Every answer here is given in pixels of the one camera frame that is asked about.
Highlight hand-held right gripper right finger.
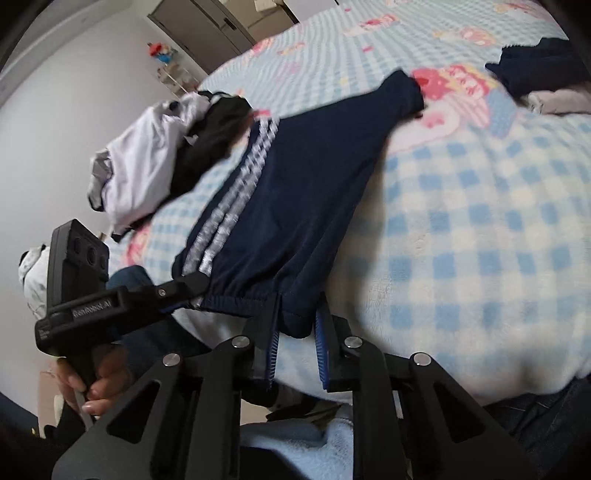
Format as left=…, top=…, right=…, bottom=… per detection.
left=315, top=294, right=539, bottom=480

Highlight cardboard boxes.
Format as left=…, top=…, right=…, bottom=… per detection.
left=222, top=0, right=301, bottom=24

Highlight white garment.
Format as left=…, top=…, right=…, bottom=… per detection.
left=88, top=91, right=214, bottom=237

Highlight folded pale pink garment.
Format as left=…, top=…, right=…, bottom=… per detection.
left=526, top=88, right=591, bottom=116

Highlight person's blue jeans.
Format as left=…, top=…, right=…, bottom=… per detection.
left=480, top=376, right=591, bottom=464

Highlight blue checkered printed blanket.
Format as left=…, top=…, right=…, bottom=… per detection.
left=104, top=0, right=591, bottom=480

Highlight person's left hand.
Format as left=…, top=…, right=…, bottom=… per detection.
left=55, top=342, right=134, bottom=417

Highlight navy striped track pants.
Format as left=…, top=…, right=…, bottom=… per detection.
left=172, top=69, right=426, bottom=340

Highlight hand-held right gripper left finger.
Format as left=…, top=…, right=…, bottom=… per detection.
left=52, top=295, right=280, bottom=480

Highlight black and white plush toy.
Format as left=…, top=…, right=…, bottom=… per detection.
left=18, top=244, right=52, bottom=320

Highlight red and blue toy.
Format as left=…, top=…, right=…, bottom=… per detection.
left=147, top=41, right=179, bottom=66

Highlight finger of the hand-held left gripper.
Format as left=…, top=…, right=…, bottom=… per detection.
left=154, top=272, right=209, bottom=315

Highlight folded navy garment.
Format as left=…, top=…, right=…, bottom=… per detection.
left=485, top=37, right=588, bottom=100

